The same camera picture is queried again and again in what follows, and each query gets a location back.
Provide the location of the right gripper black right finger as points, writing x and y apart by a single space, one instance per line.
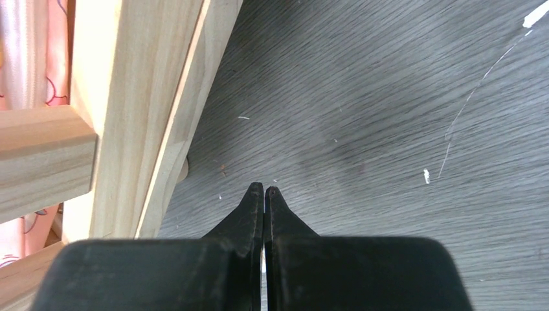
307 271

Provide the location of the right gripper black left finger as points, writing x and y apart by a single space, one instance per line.
220 271

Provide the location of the wooden slatted pet bed frame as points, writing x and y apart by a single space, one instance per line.
139 75

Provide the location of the pink printed cushion with ties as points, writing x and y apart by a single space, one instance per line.
34 74

